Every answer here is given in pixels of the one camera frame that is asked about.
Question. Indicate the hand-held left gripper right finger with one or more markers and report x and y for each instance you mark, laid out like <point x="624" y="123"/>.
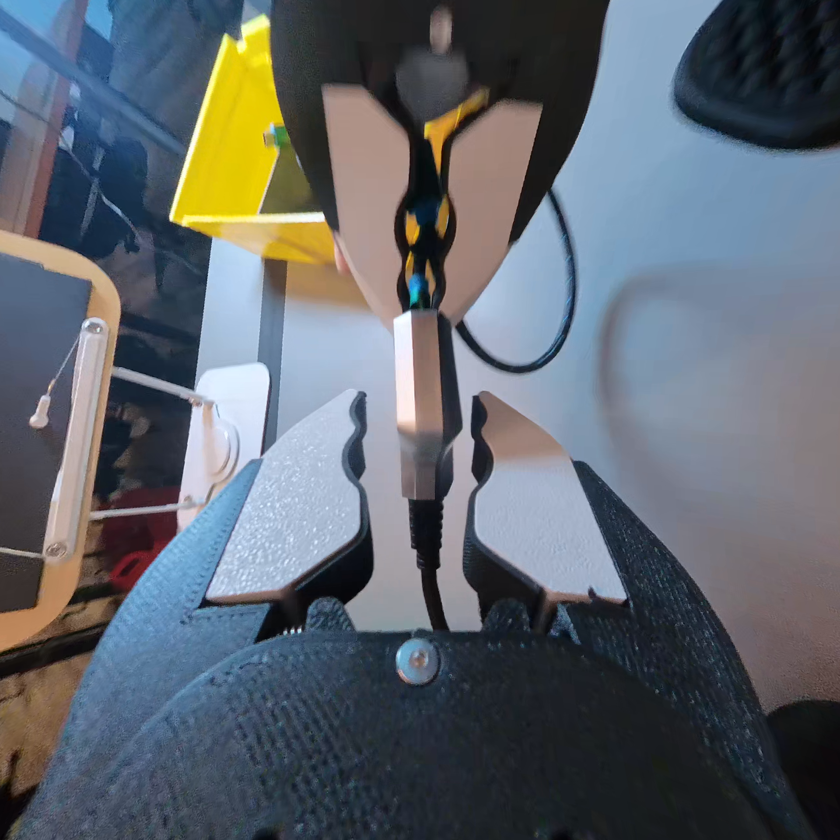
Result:
<point x="544" y="518"/>

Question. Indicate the yellow plastic bin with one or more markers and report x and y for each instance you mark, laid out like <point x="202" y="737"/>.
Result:
<point x="223" y="164"/>

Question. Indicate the person's right hand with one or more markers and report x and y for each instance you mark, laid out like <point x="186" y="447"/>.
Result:
<point x="341" y="256"/>

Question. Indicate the red fabric basket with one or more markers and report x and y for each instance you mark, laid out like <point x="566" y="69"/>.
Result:
<point x="141" y="544"/>

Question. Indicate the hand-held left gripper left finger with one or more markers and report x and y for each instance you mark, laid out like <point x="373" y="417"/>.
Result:
<point x="295" y="505"/>

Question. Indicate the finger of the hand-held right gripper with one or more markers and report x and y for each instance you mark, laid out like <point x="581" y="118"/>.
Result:
<point x="367" y="197"/>
<point x="489" y="197"/>

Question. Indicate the black silver adapter hub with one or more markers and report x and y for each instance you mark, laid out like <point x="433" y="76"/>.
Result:
<point x="417" y="394"/>

